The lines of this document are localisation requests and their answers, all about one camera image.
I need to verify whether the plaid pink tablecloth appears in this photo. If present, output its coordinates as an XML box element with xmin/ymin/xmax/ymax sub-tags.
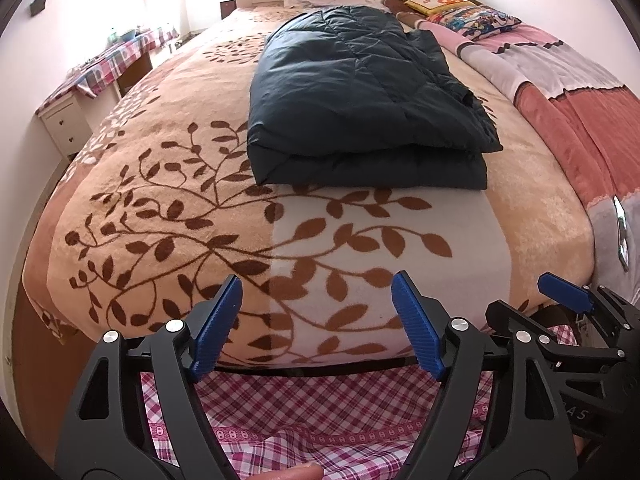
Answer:
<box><xmin>36</xmin><ymin>27</ymin><xmax>178</xmax><ymax>115</ymax></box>

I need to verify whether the blue cartoon pillow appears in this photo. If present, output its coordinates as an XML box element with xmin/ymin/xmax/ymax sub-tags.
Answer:
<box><xmin>428</xmin><ymin>4</ymin><xmax>522</xmax><ymax>41</ymax></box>

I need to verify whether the dark wall switch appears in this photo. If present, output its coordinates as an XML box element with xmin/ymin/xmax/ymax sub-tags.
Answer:
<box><xmin>29</xmin><ymin>0</ymin><xmax>47</xmax><ymax>18</ymax></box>

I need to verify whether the beige leaf-pattern bed blanket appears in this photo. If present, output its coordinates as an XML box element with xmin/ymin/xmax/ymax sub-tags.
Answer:
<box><xmin>23</xmin><ymin>6</ymin><xmax>594</xmax><ymax>367</ymax></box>

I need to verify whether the white desk with drawers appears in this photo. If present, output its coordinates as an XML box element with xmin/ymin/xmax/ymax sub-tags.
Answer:
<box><xmin>36</xmin><ymin>52</ymin><xmax>153</xmax><ymax>159</ymax></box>

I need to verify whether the dark wooden nightstand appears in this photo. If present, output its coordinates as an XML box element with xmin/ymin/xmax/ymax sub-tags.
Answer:
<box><xmin>220</xmin><ymin>0</ymin><xmax>236</xmax><ymax>20</ymax></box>

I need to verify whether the white crumpled cloth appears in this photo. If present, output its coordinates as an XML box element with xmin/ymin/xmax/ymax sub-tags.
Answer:
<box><xmin>283</xmin><ymin>0</ymin><xmax>388</xmax><ymax>12</ymax></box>

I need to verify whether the yellow cartoon pillow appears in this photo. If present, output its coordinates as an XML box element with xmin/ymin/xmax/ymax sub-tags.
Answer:
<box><xmin>405</xmin><ymin>0</ymin><xmax>474</xmax><ymax>16</ymax></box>

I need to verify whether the pink and red striped quilt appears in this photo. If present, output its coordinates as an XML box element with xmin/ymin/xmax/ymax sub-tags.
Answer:
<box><xmin>383</xmin><ymin>0</ymin><xmax>639</xmax><ymax>304</ymax></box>

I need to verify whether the dark teal quilted jacket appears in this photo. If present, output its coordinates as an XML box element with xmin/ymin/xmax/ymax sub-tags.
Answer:
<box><xmin>247</xmin><ymin>6</ymin><xmax>501</xmax><ymax>191</ymax></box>

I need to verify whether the pink plaid clothing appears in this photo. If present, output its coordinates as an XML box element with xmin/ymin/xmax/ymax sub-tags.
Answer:
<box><xmin>139</xmin><ymin>323</ymin><xmax>582</xmax><ymax>480</ymax></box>

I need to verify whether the person's left hand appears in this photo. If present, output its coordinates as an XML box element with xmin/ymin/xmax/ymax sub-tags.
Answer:
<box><xmin>247</xmin><ymin>463</ymin><xmax>324</xmax><ymax>480</ymax></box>

